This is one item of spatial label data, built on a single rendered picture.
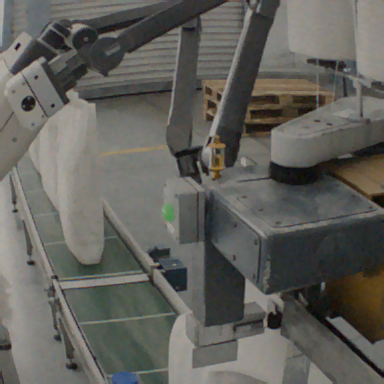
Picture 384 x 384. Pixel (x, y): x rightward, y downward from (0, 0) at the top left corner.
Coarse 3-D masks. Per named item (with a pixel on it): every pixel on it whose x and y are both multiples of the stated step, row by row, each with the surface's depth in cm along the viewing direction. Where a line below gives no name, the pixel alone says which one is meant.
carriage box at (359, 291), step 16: (352, 160) 135; (368, 160) 135; (368, 176) 124; (336, 288) 138; (352, 288) 132; (368, 288) 125; (336, 304) 138; (352, 304) 132; (368, 304) 125; (352, 320) 132; (368, 320) 125; (368, 336) 125
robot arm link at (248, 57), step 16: (272, 0) 146; (256, 16) 149; (272, 16) 147; (256, 32) 149; (240, 48) 150; (256, 48) 150; (240, 64) 149; (256, 64) 150; (240, 80) 150; (224, 96) 151; (240, 96) 150; (224, 112) 150; (240, 112) 150; (224, 128) 149; (240, 128) 150; (208, 144) 154; (224, 144) 149; (208, 160) 150
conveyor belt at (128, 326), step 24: (96, 288) 297; (120, 288) 298; (144, 288) 298; (72, 312) 291; (96, 312) 275; (120, 312) 276; (144, 312) 277; (168, 312) 278; (96, 336) 255; (120, 336) 257; (144, 336) 258; (168, 336) 258; (120, 360) 239; (144, 360) 240; (168, 360) 240
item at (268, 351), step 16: (256, 288) 146; (176, 320) 185; (176, 336) 179; (256, 336) 148; (272, 336) 140; (176, 352) 177; (240, 352) 155; (256, 352) 149; (272, 352) 141; (176, 368) 178; (192, 368) 164; (208, 368) 157; (224, 368) 154; (240, 368) 151; (256, 368) 148; (272, 368) 141
